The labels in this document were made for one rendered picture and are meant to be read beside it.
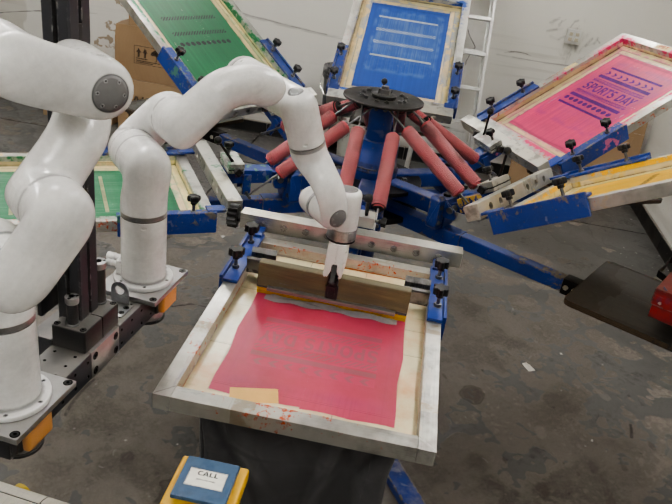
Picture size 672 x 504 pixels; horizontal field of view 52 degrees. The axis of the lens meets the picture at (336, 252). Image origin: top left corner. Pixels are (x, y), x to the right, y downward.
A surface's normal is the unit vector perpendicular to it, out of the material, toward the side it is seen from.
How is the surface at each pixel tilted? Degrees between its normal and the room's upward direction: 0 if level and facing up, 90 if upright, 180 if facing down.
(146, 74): 92
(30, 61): 74
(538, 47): 90
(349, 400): 0
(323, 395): 0
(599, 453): 0
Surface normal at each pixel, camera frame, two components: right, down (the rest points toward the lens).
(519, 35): -0.15, 0.43
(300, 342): 0.13, -0.88
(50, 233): 0.56, 0.37
